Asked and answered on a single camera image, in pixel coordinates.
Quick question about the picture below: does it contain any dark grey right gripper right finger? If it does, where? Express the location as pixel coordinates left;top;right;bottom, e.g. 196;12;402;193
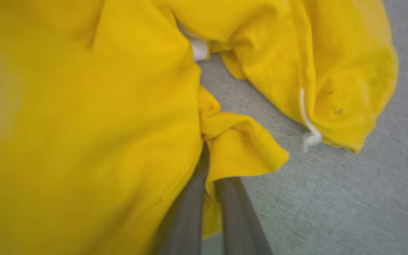
214;177;274;255

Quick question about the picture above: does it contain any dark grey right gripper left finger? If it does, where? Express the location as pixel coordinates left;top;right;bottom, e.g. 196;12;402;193
153;142;210;255

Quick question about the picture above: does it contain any yellow cartoon print t-shirt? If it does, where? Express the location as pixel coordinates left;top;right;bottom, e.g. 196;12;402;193
0;0;399;255

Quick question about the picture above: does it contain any grey fabric sofa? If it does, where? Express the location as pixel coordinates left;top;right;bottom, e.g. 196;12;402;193
197;0;408;255

